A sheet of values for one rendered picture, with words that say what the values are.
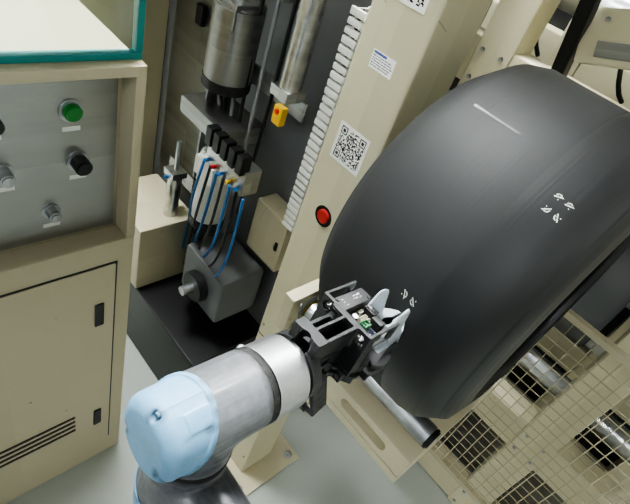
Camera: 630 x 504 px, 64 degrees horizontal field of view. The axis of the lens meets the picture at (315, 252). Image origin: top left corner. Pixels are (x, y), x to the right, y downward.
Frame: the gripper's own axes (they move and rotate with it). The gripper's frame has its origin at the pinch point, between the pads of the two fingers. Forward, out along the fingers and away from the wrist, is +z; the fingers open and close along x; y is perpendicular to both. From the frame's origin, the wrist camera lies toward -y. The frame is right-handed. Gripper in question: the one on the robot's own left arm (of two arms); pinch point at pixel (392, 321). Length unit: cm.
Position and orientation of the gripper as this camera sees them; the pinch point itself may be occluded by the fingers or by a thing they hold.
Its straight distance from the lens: 65.9
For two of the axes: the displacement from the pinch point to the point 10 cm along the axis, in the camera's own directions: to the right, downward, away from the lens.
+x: -6.4, -6.3, 4.3
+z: 6.8, -2.0, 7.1
